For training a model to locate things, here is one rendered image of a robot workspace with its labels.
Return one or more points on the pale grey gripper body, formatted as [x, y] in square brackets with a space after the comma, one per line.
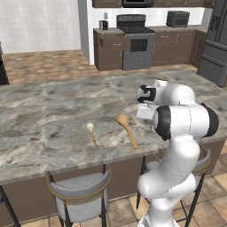
[145, 112]

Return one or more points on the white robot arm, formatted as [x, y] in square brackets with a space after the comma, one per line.
[177, 124]

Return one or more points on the wooden spoon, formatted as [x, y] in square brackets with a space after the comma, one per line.
[124, 120]

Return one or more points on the grey stove with oven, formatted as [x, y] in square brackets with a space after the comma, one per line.
[137, 44]

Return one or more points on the brown base cabinet run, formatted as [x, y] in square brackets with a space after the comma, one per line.
[109, 50]
[174, 47]

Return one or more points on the brown kitchen island base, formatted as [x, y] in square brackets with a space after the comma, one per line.
[124, 180]

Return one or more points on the grey bar stool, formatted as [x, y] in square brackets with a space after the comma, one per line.
[79, 189]
[204, 162]
[7, 207]

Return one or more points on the dark grey fridge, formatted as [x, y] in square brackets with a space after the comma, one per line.
[214, 44]

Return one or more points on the black toaster oven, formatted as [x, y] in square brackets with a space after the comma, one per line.
[178, 19]

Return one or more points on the black microwave oven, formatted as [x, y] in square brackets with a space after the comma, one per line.
[138, 3]

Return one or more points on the black appliance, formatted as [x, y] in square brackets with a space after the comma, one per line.
[3, 71]

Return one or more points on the grey wall outlet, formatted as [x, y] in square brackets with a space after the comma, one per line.
[105, 15]

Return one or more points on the brown wall cabinet run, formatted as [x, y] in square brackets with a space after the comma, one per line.
[106, 3]

